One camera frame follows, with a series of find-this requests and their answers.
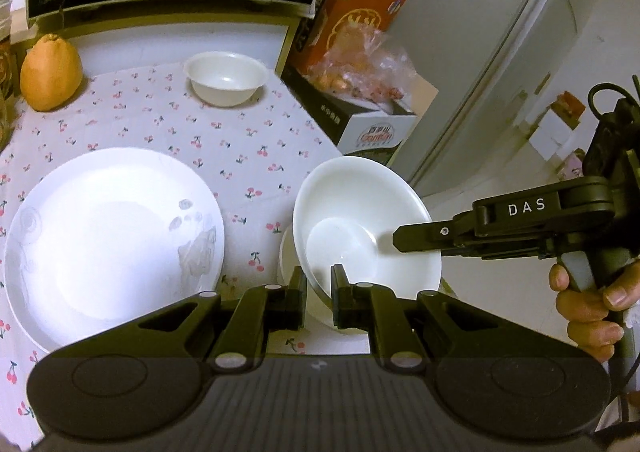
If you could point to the clear plastic bag of snacks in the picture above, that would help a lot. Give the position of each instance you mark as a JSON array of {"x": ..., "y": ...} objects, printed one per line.
[{"x": 380, "y": 67}]

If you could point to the large white bowl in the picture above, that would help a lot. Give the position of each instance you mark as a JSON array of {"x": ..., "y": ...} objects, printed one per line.
[{"x": 345, "y": 212}]

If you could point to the small plain white bowl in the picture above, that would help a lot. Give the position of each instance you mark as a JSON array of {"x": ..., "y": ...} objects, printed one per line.
[{"x": 290, "y": 264}]

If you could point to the white plate grey floral print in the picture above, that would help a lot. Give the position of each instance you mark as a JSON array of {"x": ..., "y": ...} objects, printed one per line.
[{"x": 100, "y": 242}]

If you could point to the orange printed carton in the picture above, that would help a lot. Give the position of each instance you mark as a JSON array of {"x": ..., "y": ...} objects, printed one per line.
[{"x": 360, "y": 7}]

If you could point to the floral tablecloth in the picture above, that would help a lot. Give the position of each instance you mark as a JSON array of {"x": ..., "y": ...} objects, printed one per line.
[{"x": 240, "y": 157}]

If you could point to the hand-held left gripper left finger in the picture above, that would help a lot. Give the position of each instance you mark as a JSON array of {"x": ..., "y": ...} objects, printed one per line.
[{"x": 299, "y": 294}]

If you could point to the glass jar of small fruits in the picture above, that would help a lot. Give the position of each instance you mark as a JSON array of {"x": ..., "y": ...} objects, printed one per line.
[{"x": 6, "y": 77}]

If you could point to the white refrigerator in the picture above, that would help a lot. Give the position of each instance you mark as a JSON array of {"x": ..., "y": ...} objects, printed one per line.
[{"x": 500, "y": 32}]

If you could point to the black and white carton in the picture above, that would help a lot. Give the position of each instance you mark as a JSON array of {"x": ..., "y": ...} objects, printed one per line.
[{"x": 325, "y": 107}]

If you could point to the yellow pomelo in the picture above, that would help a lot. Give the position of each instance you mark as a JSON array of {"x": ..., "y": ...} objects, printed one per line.
[{"x": 50, "y": 77}]

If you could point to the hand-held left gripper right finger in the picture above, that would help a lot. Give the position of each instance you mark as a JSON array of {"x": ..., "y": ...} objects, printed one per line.
[{"x": 337, "y": 294}]

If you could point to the person's right hand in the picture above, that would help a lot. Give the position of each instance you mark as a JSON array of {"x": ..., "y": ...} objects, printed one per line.
[{"x": 590, "y": 314}]

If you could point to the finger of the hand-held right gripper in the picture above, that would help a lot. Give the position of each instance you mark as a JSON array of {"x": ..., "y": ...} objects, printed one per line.
[{"x": 425, "y": 234}]

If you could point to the white bowl with flared rim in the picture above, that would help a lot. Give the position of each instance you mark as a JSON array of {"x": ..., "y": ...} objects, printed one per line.
[{"x": 225, "y": 82}]

